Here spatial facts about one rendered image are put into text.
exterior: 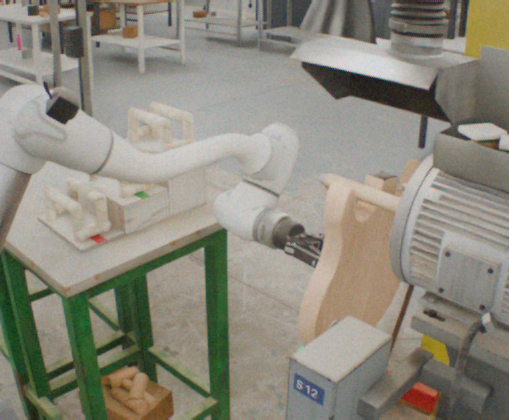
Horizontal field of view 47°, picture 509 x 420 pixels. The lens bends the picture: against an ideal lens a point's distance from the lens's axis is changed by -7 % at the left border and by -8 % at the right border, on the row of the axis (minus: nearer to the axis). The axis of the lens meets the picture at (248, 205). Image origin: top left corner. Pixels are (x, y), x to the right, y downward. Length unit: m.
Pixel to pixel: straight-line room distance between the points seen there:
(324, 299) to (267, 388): 1.40
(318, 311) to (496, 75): 0.56
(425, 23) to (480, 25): 0.87
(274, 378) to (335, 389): 1.69
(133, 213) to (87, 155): 0.58
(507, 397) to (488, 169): 0.40
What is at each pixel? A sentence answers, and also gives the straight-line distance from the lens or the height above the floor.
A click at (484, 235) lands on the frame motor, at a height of 1.31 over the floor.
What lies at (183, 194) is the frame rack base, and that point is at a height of 0.99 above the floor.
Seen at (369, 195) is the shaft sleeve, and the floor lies 1.26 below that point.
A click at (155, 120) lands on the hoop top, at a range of 1.80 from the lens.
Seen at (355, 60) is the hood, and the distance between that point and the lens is 1.13.
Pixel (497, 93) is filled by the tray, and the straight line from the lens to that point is 1.11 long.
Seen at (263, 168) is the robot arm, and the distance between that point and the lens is 1.47.
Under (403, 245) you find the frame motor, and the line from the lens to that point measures 1.05.
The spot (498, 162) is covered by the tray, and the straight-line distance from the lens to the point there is 0.98.
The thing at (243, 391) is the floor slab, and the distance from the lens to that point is 2.58.
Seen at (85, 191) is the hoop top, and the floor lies 1.05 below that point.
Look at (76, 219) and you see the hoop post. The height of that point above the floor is 1.01.
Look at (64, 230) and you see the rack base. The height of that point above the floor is 0.94.
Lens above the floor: 1.74
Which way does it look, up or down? 25 degrees down
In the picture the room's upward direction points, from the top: straight up
